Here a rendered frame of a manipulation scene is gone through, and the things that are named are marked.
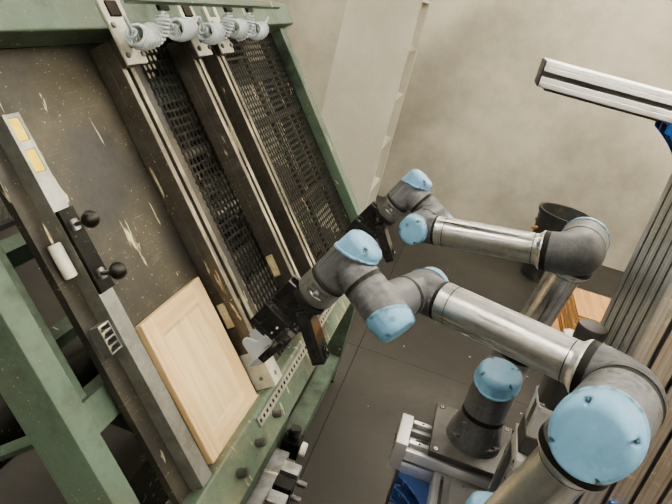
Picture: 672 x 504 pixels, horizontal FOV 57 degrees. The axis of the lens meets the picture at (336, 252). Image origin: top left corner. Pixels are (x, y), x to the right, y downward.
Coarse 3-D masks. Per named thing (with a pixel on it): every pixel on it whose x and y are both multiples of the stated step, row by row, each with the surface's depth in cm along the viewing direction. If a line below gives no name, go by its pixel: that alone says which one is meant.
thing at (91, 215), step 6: (90, 210) 126; (84, 216) 125; (90, 216) 125; (96, 216) 126; (72, 222) 133; (78, 222) 131; (84, 222) 125; (90, 222) 125; (96, 222) 126; (72, 228) 134; (78, 228) 134
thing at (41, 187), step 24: (0, 120) 127; (24, 144) 130; (24, 168) 130; (48, 168) 134; (48, 192) 132; (48, 216) 132; (96, 312) 138; (120, 312) 141; (120, 336) 139; (120, 360) 141; (144, 360) 143; (144, 384) 142; (168, 408) 146; (168, 432) 145; (192, 456) 148; (192, 480) 149
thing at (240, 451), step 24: (336, 312) 252; (288, 360) 204; (288, 384) 199; (288, 408) 194; (240, 432) 168; (264, 432) 178; (240, 456) 164; (264, 456) 174; (216, 480) 152; (240, 480) 161
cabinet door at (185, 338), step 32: (192, 288) 172; (160, 320) 156; (192, 320) 168; (160, 352) 152; (192, 352) 164; (224, 352) 177; (192, 384) 160; (224, 384) 173; (192, 416) 156; (224, 416) 168
